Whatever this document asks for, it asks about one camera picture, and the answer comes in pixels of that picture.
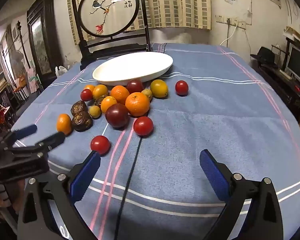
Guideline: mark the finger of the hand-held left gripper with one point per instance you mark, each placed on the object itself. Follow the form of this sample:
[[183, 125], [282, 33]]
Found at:
[[27, 130], [52, 140]]

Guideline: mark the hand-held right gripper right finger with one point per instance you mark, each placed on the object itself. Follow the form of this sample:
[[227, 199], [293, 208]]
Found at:
[[213, 175]]

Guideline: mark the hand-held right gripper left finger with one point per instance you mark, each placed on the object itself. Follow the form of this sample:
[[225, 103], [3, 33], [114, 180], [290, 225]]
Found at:
[[86, 177]]

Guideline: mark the orange tangerine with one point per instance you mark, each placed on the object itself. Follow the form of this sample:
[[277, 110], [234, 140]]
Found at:
[[137, 104], [64, 124], [119, 93]]

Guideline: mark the wrinkled dark passion fruit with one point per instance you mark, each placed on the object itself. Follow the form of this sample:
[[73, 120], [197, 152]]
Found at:
[[100, 100], [78, 108], [81, 121]]

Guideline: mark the red cherry tomato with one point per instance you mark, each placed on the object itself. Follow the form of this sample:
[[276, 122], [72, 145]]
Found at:
[[181, 87], [100, 144], [86, 95], [143, 126]]

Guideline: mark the small yellow-green fruit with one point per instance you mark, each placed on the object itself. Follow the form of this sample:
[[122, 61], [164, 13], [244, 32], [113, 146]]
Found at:
[[94, 111], [147, 94]]

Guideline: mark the orange kumquat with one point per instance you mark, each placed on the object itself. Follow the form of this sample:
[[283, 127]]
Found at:
[[100, 91], [90, 87], [108, 104]]

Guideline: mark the dark red plum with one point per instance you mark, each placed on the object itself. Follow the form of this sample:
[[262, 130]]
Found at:
[[134, 85], [117, 115]]

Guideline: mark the white oval plate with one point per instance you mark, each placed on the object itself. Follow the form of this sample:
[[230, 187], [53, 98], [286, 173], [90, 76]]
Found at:
[[132, 68]]

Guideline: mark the blue striped tablecloth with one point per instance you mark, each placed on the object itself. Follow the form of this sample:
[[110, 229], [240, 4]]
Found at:
[[190, 130]]

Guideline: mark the white plastic bag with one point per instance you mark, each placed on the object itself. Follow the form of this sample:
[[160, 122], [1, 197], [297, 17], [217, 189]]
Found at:
[[61, 70]]

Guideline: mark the standing fan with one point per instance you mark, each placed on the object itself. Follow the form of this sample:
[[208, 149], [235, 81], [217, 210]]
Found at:
[[16, 60]]

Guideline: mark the dark framed landscape painting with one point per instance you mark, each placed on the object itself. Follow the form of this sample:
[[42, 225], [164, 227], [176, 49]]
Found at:
[[40, 42]]

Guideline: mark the yellow lemon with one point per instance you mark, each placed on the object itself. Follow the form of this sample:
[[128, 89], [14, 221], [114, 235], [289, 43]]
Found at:
[[159, 88]]

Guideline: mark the dark low cabinet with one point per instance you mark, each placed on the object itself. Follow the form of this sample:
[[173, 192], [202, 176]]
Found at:
[[277, 85]]

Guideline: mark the black hat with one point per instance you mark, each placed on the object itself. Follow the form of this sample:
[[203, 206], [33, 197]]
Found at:
[[265, 55]]

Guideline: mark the computer monitor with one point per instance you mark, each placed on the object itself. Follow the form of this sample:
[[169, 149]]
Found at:
[[297, 62]]

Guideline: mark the beige checked curtain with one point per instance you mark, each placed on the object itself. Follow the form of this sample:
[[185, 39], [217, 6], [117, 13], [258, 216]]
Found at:
[[177, 5]]

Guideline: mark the row of white wall sockets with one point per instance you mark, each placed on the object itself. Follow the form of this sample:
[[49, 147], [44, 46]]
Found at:
[[228, 20]]

